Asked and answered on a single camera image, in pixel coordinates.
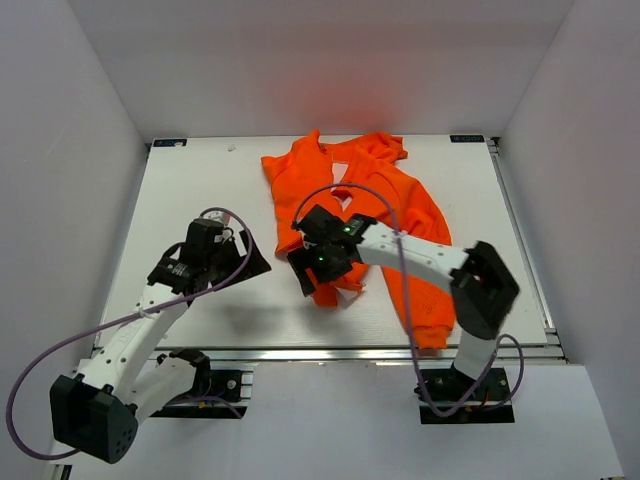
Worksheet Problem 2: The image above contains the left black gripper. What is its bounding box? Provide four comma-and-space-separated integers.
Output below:
205, 229, 271, 291

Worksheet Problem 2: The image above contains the orange zip jacket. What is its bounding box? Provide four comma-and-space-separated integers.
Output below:
261, 130, 455, 349

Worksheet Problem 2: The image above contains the left blue table label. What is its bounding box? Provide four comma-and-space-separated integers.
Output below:
152, 138, 187, 148

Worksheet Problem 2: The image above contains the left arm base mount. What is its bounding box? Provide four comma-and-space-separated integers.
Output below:
151, 362, 253, 420

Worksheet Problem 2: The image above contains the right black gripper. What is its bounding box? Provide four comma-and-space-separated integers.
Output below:
288, 240, 354, 296

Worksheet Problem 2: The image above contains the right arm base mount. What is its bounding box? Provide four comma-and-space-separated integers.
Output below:
412, 367, 516, 426

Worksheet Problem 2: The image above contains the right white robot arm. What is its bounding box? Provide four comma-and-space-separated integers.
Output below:
287, 205, 520, 399

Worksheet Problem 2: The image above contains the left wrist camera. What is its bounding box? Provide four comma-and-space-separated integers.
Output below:
200, 209, 229, 227

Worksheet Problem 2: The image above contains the right blue table label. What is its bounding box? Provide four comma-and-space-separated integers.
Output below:
449, 134, 485, 143

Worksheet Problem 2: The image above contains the blue table label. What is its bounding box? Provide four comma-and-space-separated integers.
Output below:
449, 134, 485, 143
152, 138, 187, 148

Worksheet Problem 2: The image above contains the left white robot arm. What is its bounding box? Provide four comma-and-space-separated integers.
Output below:
49, 207, 271, 464

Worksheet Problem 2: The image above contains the aluminium table edge rail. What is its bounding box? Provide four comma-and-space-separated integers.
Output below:
200, 329, 567, 362

